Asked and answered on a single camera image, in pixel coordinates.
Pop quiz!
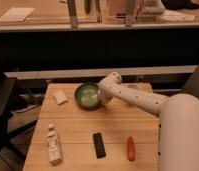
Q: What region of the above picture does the orange carrot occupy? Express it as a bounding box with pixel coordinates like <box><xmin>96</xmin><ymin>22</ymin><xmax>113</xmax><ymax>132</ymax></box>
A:
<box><xmin>127</xmin><ymin>136</ymin><xmax>135</xmax><ymax>161</ymax></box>

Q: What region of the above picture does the white paper sheet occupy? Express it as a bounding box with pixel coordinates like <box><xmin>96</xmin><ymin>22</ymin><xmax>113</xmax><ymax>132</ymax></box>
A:
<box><xmin>0</xmin><ymin>7</ymin><xmax>34</xmax><ymax>22</ymax></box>

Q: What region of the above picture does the clear plastic bottle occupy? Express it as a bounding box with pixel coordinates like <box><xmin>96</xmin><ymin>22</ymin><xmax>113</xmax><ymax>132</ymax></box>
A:
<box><xmin>47</xmin><ymin>124</ymin><xmax>62</xmax><ymax>165</ymax></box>

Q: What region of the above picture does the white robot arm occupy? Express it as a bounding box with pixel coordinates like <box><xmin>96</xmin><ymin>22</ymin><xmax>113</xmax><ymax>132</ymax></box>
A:
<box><xmin>98</xmin><ymin>72</ymin><xmax>199</xmax><ymax>171</ymax></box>

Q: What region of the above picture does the green ceramic bowl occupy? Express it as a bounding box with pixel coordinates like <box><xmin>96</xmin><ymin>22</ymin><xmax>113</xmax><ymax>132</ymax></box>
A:
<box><xmin>74</xmin><ymin>83</ymin><xmax>101</xmax><ymax>109</ymax></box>

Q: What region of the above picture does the white paper cup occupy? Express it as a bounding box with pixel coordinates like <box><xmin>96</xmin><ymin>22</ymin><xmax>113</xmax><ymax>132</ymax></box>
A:
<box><xmin>127</xmin><ymin>83</ymin><xmax>141</xmax><ymax>90</ymax></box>

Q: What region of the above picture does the white sponge block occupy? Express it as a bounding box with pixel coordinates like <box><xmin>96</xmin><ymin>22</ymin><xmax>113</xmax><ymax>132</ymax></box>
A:
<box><xmin>53</xmin><ymin>90</ymin><xmax>68</xmax><ymax>105</ymax></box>

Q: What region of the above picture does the black remote control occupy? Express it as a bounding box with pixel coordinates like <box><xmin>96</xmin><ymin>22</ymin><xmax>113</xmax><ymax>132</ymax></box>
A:
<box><xmin>93</xmin><ymin>133</ymin><xmax>106</xmax><ymax>158</ymax></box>

